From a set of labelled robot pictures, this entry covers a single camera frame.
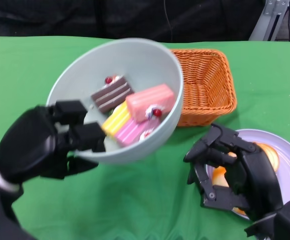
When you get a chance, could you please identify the grey metal bowl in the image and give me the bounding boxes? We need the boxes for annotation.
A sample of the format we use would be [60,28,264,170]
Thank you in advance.
[45,37,184,165]

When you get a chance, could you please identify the yellow cake slice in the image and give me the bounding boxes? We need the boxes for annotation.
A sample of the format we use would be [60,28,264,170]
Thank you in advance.
[101,103,132,138]

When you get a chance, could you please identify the black hanging cable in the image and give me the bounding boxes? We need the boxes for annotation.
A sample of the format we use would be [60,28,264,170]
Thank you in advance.
[163,0,174,43]

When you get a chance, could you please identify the green tablecloth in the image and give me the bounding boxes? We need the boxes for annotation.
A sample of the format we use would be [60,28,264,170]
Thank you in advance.
[0,36,290,240]

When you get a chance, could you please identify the orange striped bread roll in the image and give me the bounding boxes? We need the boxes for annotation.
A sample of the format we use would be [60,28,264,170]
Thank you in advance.
[227,142,281,172]
[212,166,248,216]

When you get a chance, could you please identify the lilac round plate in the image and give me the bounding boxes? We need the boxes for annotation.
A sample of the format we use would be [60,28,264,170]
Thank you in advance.
[206,128,290,221]

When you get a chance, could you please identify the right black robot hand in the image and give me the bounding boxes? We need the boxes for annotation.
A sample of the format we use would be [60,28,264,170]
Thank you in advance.
[183,123,285,222]

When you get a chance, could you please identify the magenta cake slice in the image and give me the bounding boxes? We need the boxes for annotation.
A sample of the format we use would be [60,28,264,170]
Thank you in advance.
[114,117,161,148]

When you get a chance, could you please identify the aluminium frame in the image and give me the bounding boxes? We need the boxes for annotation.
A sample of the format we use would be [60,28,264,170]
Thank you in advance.
[248,0,290,42]

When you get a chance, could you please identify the orange wicker basket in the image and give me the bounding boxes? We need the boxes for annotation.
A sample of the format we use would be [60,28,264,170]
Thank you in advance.
[169,48,237,128]

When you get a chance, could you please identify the salmon pink cake slice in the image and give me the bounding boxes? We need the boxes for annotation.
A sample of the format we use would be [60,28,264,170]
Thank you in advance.
[125,84,175,123]

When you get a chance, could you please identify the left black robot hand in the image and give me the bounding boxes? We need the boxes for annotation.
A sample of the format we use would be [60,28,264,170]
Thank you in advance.
[0,99,107,185]

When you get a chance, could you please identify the chocolate cake slice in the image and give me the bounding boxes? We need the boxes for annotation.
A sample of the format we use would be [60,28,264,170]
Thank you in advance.
[90,74,135,114]

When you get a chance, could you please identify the black backdrop cloth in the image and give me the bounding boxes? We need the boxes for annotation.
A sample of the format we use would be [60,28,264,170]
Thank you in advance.
[0,0,267,45]

